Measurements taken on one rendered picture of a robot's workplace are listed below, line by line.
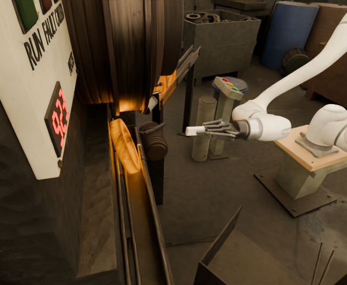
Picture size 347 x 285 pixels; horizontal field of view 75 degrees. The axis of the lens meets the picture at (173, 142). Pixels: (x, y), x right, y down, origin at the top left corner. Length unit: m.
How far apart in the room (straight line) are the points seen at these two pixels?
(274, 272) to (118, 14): 0.70
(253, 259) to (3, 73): 0.68
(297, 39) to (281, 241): 3.12
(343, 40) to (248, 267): 0.87
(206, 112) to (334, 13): 3.09
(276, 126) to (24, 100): 0.88
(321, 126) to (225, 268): 1.05
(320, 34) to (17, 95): 4.26
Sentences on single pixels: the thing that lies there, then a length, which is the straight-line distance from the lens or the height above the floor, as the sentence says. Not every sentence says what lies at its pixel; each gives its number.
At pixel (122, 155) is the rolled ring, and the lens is 0.67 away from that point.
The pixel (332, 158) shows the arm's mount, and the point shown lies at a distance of 1.61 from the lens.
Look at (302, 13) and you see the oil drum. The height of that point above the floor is 0.79.
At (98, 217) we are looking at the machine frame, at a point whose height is 0.87.
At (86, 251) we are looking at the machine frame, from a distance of 0.41.
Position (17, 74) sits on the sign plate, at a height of 1.16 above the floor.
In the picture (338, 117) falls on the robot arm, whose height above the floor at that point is 0.63.
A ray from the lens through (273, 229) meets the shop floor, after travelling 1.59.
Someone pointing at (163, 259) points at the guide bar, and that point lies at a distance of 0.59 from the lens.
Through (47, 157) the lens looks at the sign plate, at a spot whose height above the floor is 1.09.
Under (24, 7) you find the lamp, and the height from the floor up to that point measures 1.20.
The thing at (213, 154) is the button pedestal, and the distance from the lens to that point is 1.91.
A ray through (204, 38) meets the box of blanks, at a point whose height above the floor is 0.58.
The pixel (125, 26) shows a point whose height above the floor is 1.14.
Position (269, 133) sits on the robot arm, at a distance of 0.96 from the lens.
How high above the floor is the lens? 1.22
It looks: 38 degrees down
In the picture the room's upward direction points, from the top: 4 degrees clockwise
